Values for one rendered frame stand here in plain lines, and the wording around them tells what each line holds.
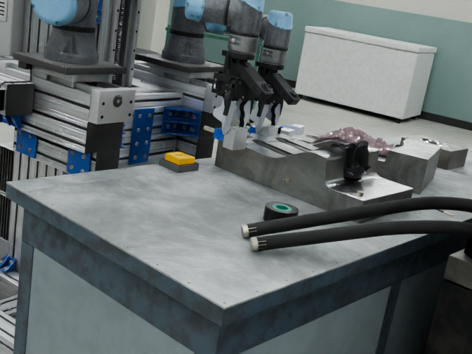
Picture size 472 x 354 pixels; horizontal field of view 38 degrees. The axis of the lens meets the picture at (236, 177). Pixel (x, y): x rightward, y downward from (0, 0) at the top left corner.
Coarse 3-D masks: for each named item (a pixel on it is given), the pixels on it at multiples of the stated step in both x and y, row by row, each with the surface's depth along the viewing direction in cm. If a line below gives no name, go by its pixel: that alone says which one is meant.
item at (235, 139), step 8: (208, 128) 183; (216, 128) 179; (232, 128) 176; (240, 128) 178; (216, 136) 179; (224, 136) 177; (232, 136) 175; (240, 136) 176; (224, 144) 177; (232, 144) 175; (240, 144) 177
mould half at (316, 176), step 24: (240, 168) 191; (264, 168) 186; (288, 168) 180; (312, 168) 175; (336, 168) 176; (288, 192) 181; (312, 192) 176; (336, 192) 171; (384, 192) 176; (408, 192) 183
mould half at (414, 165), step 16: (320, 144) 213; (416, 144) 220; (384, 160) 207; (400, 160) 204; (416, 160) 202; (432, 160) 210; (384, 176) 207; (400, 176) 205; (416, 176) 203; (432, 176) 221; (416, 192) 204
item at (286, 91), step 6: (270, 78) 202; (276, 78) 201; (282, 78) 204; (276, 84) 201; (282, 84) 201; (288, 84) 203; (276, 90) 201; (282, 90) 200; (288, 90) 200; (282, 96) 200; (288, 96) 198; (294, 96) 199; (288, 102) 199; (294, 102) 199
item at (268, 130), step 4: (268, 124) 209; (244, 128) 214; (248, 128) 212; (252, 128) 209; (264, 128) 205; (268, 128) 205; (272, 128) 206; (276, 128) 207; (252, 132) 209; (260, 132) 207; (264, 132) 206; (268, 132) 205; (272, 132) 206; (276, 132) 208
